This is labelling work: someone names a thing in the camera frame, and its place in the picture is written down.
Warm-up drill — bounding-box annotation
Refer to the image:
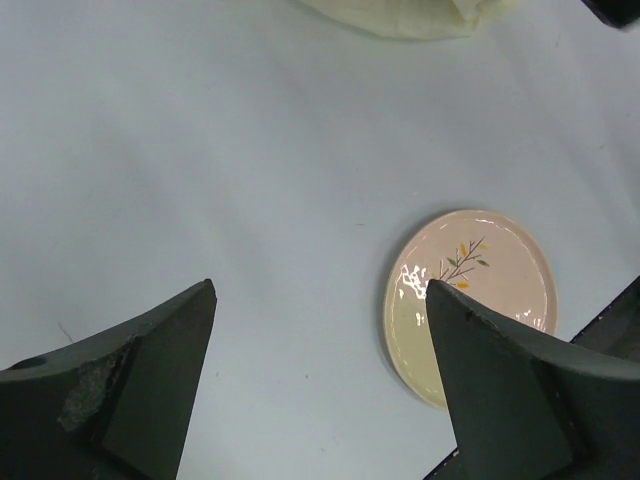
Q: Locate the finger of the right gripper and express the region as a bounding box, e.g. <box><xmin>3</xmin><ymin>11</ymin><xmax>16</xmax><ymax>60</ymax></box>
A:
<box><xmin>582</xmin><ymin>0</ymin><xmax>640</xmax><ymax>30</ymax></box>

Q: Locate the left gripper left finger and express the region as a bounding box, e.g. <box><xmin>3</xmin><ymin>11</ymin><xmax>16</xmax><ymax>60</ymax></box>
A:
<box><xmin>1</xmin><ymin>280</ymin><xmax>217</xmax><ymax>479</ymax></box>

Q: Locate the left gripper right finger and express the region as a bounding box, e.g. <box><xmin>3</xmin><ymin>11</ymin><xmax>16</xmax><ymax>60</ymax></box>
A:
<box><xmin>424</xmin><ymin>278</ymin><xmax>640</xmax><ymax>480</ymax></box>

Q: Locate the pink ceramic plate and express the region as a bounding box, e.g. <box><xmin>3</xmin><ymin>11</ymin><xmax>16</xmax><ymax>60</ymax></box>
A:
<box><xmin>382</xmin><ymin>210</ymin><xmax>558</xmax><ymax>409</ymax></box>

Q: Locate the pale green plastic bag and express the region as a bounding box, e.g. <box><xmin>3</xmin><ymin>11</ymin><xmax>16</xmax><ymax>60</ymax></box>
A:
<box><xmin>302</xmin><ymin>0</ymin><xmax>516</xmax><ymax>41</ymax></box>

